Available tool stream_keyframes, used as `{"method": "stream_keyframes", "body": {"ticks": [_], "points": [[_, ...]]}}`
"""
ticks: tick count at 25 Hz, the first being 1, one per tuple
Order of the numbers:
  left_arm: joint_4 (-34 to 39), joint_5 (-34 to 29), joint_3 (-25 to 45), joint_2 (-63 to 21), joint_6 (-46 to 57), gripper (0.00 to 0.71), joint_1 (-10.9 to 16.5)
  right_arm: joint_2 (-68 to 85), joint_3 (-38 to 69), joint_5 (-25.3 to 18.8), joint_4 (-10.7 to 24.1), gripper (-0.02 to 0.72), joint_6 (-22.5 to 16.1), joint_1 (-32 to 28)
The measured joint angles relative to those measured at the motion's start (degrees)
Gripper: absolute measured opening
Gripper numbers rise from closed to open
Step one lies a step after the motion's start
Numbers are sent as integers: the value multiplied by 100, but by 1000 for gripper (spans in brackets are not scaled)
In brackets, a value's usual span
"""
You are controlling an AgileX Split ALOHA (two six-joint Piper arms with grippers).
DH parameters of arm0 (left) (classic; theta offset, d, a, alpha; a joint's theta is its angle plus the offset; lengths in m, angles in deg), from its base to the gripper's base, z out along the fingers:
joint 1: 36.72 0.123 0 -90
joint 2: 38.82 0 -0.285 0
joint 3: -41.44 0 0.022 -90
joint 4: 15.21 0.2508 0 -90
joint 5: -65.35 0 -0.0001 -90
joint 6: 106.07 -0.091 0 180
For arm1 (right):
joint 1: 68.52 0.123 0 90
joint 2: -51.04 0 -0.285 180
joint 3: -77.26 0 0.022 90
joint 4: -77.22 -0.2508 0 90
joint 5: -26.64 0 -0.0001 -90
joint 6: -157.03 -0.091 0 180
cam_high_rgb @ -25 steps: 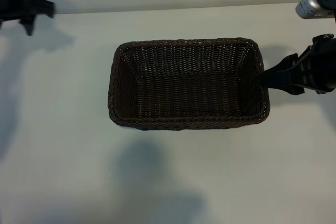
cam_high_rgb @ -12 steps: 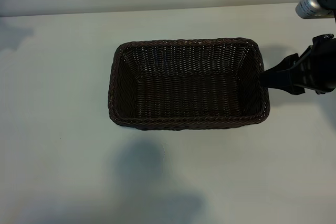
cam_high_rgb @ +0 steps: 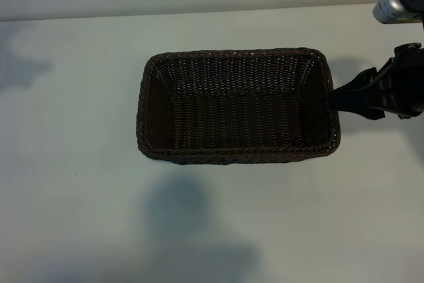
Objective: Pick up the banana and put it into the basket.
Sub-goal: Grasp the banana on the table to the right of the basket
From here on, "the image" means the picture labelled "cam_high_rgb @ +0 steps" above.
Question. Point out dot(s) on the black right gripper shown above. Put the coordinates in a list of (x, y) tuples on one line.
[(404, 84)]

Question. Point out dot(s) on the black right camera mount bracket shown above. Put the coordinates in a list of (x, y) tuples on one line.
[(414, 1)]

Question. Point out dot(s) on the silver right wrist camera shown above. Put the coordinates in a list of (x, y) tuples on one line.
[(387, 8)]

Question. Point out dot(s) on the dark brown wicker basket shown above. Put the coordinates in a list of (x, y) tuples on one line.
[(232, 114)]

